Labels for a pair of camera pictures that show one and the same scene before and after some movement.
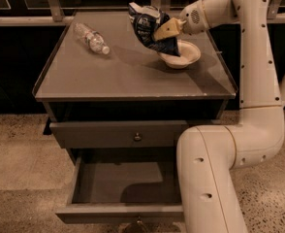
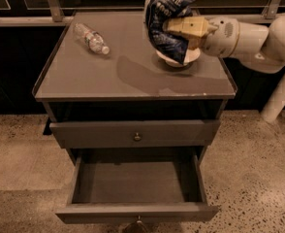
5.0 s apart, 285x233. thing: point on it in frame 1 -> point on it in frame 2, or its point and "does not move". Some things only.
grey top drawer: x=116 y=134 does not move
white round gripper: x=192 y=20 -> x=220 y=36
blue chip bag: x=145 y=20 -> x=164 y=2
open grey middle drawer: x=124 y=186 does not move
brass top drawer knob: x=137 y=137 does not move
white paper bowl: x=189 y=52 does not move
